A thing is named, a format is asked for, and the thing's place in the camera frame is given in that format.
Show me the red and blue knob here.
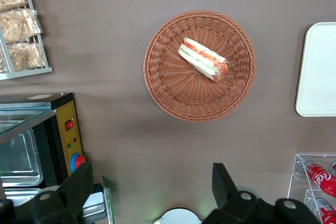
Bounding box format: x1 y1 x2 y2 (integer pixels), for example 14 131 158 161
70 152 86 174

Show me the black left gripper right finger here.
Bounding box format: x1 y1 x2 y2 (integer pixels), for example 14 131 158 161
201 162 322 224

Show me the cream plastic tray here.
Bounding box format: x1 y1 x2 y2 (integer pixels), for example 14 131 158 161
295 22 336 118

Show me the clear upright sign holder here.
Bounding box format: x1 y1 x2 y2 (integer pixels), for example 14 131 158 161
101 175 116 224

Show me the grey wire display rack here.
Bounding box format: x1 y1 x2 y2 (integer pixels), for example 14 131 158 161
0 0 54 81

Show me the black food warmer yellow panel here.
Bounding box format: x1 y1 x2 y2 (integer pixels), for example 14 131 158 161
0 92 86 204

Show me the steel pan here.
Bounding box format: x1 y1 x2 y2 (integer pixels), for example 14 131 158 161
0 128 44 188

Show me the glass warmer door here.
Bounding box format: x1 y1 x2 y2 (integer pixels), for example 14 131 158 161
0 107 57 145

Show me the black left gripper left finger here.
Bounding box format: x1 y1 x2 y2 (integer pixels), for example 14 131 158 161
0 161 95 224

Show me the round brown wicker basket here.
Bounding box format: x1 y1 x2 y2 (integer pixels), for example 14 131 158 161
143 9 256 123

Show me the white round container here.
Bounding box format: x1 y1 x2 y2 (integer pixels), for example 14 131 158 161
153 207 203 224

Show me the clear acrylic can dispenser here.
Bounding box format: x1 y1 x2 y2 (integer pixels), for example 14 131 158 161
287 153 336 224

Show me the plastic-wrapped sandwich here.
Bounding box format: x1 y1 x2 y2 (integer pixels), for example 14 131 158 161
177 37 229 83

